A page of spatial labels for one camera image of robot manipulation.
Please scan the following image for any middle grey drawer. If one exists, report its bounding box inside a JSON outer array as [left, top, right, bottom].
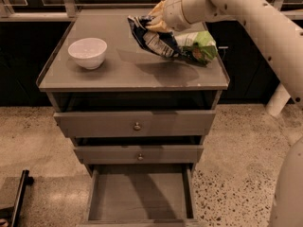
[[74, 145, 203, 165]]

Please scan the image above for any green chip bag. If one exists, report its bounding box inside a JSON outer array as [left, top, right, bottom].
[[175, 30, 218, 65]]

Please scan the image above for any grey drawer cabinet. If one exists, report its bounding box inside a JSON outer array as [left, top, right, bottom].
[[35, 7, 230, 227]]

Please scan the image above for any white ceramic bowl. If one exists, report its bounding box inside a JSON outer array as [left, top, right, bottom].
[[68, 38, 107, 70]]

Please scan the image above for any metal window railing frame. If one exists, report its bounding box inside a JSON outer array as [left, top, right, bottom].
[[0, 0, 303, 23]]

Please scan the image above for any drawer metal knob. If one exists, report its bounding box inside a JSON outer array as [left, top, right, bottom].
[[134, 122, 141, 131], [137, 154, 144, 161]]

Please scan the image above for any middle drawer metal knob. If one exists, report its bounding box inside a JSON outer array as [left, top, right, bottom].
[[137, 154, 144, 161]]

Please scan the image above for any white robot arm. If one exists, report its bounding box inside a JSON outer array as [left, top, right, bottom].
[[148, 0, 303, 227]]

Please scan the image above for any black object at floor corner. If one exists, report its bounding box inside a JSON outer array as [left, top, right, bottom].
[[0, 169, 34, 227]]

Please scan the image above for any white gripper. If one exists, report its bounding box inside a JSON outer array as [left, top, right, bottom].
[[146, 0, 196, 33]]

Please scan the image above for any top drawer metal knob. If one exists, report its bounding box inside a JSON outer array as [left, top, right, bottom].
[[134, 122, 141, 131]]

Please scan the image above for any top grey drawer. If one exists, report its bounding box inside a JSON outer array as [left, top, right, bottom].
[[54, 110, 215, 138]]

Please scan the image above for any blue chip bag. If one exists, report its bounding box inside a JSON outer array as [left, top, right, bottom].
[[127, 15, 181, 58]]

